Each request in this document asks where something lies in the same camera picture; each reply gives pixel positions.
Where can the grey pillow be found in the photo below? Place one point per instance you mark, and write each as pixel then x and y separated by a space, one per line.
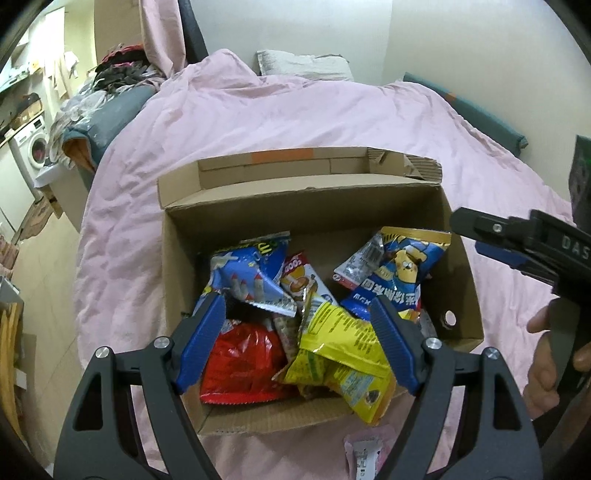
pixel 328 67

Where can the pile of clothes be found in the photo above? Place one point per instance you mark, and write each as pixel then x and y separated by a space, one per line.
pixel 105 103

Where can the white kitchen cabinet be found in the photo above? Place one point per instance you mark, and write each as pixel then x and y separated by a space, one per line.
pixel 16 197

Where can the blue minion snack bag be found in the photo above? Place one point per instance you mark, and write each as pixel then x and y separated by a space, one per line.
pixel 393 264

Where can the pink bed duvet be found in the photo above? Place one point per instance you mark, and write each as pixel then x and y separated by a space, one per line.
pixel 219 107

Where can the pink white small sachet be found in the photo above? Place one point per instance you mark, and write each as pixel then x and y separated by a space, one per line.
pixel 367 451

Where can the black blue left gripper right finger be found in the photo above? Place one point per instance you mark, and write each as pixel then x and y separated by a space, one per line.
pixel 495 437

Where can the red snack bag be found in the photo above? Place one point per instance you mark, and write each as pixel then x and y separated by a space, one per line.
pixel 241 366

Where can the teal bed edge cushion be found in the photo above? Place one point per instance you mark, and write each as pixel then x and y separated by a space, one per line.
pixel 478 117

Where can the yellow wooden chair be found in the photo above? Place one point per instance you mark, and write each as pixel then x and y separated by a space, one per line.
pixel 10 316

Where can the yellow snack bag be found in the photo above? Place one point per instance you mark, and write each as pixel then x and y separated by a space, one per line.
pixel 342 353

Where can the person's right hand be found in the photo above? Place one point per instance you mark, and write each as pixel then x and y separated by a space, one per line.
pixel 540 393

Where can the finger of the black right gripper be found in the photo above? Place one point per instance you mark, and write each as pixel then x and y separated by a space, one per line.
pixel 491 240

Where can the white washing machine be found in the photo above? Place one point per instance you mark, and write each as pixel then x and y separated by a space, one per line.
pixel 28 146

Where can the blue Lonely God chip bag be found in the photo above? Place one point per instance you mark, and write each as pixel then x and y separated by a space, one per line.
pixel 250 272

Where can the open cardboard box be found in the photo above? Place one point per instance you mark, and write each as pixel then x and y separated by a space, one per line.
pixel 331 200

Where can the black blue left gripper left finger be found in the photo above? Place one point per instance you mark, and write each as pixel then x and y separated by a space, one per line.
pixel 100 437

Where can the white red snack packet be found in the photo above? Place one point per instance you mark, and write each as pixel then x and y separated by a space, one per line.
pixel 301 281

